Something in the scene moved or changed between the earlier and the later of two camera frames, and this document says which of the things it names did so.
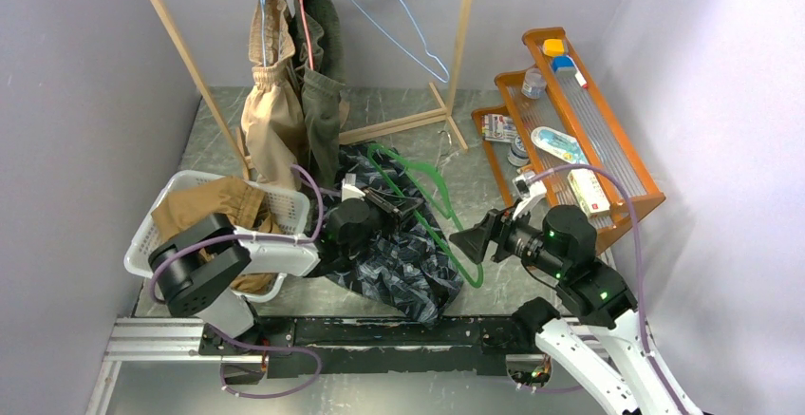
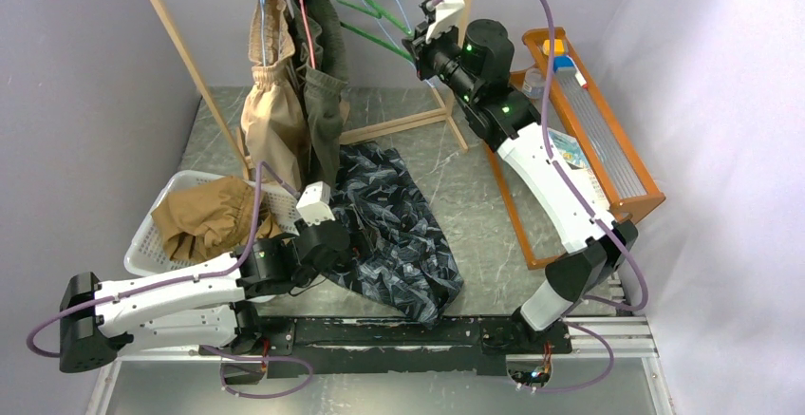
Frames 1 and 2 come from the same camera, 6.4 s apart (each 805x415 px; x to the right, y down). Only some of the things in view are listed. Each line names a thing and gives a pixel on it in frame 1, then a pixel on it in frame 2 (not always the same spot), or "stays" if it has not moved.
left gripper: [396, 205] to [358, 246]
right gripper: [496, 227] to [422, 49]
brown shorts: [246, 203] stays
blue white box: [565, 66] stays
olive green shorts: [317, 54] stays
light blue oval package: [556, 144] stays
